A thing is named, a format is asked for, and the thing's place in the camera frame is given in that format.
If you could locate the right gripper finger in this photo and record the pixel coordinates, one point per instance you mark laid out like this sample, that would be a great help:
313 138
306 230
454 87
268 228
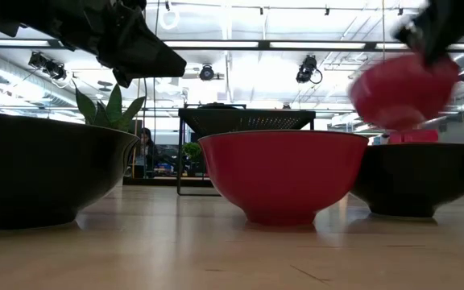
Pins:
437 44

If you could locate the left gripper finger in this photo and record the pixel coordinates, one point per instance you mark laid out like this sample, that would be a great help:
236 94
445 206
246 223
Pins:
143 52

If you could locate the red-sided floral mini bowl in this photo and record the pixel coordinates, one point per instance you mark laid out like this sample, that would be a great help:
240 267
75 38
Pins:
284 177
397 92

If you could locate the blue mini bowl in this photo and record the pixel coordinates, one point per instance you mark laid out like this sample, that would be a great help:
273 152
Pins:
417 177

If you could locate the dark-sided floral mini bowl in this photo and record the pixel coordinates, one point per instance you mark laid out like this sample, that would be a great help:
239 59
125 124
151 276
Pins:
34 173

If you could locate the black ceiling spotlights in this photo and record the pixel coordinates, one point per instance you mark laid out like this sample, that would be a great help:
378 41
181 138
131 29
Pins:
48 66

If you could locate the snake plant in white pot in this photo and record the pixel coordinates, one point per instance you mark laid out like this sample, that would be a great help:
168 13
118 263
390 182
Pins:
113 108

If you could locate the person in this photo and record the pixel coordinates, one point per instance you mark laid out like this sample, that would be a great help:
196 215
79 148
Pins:
147 147

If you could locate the red storage bins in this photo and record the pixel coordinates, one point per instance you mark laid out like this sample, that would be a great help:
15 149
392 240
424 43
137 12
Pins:
413 136

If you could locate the small green potted plant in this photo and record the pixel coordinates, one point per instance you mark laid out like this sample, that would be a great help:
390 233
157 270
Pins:
191 150

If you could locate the black perforated metal rack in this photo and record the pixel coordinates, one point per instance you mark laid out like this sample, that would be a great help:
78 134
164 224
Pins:
252 118

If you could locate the small black ceiling camera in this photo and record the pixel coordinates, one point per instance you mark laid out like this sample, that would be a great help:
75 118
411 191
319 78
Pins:
206 73

